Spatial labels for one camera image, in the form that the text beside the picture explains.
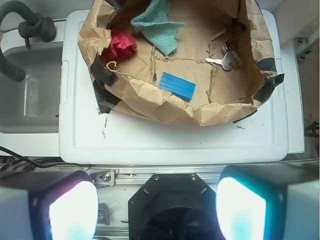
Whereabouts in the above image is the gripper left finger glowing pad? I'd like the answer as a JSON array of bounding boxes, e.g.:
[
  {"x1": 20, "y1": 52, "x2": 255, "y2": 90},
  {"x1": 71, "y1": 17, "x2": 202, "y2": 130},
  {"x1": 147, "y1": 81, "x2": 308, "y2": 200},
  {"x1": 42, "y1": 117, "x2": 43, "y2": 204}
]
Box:
[{"x1": 0, "y1": 170, "x2": 99, "y2": 240}]

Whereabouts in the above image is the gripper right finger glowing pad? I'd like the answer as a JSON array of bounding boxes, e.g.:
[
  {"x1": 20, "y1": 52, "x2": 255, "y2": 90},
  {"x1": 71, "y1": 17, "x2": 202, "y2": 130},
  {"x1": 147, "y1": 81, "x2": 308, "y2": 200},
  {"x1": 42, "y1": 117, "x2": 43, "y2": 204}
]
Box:
[{"x1": 215, "y1": 163, "x2": 320, "y2": 240}]

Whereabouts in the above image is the blue rectangular block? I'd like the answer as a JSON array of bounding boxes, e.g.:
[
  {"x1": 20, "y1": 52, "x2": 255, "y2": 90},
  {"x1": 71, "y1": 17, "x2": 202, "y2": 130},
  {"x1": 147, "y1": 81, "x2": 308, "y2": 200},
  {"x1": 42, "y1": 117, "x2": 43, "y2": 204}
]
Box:
[{"x1": 158, "y1": 72, "x2": 196, "y2": 101}]

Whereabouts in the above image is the grey sink basin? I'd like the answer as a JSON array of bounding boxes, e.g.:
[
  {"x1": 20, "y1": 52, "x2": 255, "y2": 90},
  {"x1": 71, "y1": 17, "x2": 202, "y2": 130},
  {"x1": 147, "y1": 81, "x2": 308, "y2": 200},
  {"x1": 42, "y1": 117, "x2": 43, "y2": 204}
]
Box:
[{"x1": 0, "y1": 41, "x2": 63, "y2": 134}]

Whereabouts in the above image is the silver key bunch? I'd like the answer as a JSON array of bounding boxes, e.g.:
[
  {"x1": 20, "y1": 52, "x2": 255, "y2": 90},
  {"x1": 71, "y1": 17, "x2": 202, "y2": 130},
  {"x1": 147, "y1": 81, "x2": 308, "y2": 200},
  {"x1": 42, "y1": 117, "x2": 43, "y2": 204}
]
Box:
[{"x1": 205, "y1": 37, "x2": 245, "y2": 72}]

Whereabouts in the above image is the brown paper bag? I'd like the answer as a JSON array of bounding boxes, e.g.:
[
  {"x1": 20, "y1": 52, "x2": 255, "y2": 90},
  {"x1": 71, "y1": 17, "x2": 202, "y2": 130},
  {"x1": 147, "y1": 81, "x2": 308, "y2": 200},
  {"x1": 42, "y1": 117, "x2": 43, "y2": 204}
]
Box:
[{"x1": 78, "y1": 0, "x2": 284, "y2": 127}]

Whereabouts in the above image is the red crumpled paper ball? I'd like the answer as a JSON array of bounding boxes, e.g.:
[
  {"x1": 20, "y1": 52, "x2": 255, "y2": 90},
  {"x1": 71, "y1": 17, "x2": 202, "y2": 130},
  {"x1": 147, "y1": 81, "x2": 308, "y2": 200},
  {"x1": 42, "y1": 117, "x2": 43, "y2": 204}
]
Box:
[{"x1": 102, "y1": 32, "x2": 138, "y2": 62}]

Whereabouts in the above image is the black faucet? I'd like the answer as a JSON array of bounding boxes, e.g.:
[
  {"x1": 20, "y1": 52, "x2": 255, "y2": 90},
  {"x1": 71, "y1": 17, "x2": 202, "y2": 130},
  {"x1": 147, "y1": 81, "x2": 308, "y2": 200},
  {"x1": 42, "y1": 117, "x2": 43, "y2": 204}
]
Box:
[{"x1": 0, "y1": 0, "x2": 57, "y2": 82}]

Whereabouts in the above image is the teal woven cloth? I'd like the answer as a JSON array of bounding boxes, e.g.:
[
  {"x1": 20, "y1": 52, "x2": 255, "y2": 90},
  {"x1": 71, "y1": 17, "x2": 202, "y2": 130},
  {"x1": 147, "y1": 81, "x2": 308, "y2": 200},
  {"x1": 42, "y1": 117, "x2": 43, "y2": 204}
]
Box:
[{"x1": 130, "y1": 0, "x2": 185, "y2": 57}]

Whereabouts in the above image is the silver corner bracket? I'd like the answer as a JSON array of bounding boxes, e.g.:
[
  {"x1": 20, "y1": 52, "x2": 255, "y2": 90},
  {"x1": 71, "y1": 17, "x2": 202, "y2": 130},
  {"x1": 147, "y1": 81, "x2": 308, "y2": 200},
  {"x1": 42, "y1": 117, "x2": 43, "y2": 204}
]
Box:
[{"x1": 90, "y1": 170, "x2": 116, "y2": 188}]

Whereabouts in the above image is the black cable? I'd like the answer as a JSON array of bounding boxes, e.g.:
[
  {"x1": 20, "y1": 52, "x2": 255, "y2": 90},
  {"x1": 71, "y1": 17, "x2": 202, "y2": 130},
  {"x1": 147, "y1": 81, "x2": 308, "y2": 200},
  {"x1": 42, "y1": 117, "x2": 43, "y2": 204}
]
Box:
[{"x1": 0, "y1": 146, "x2": 87, "y2": 171}]

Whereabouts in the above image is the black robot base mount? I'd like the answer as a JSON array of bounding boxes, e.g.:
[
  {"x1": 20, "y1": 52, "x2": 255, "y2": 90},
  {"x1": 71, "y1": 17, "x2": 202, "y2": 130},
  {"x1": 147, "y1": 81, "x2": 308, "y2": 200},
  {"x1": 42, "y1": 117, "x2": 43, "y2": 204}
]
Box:
[{"x1": 128, "y1": 173, "x2": 224, "y2": 240}]

